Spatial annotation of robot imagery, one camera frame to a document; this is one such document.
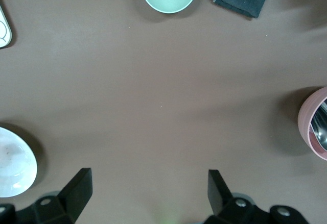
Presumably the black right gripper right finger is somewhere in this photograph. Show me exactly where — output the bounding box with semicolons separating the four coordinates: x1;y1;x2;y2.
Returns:
204;169;271;224

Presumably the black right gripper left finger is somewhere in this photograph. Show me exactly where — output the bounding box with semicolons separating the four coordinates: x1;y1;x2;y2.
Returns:
15;167;92;224

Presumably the white round plate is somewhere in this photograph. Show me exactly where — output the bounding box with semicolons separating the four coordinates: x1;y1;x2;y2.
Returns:
0;126;38;198

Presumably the pink bowl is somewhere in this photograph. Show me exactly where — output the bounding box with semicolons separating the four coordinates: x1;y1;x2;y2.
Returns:
297;86;327;161

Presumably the beige tray with bear print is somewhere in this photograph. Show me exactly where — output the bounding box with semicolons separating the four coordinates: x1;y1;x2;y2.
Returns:
0;0;15;50

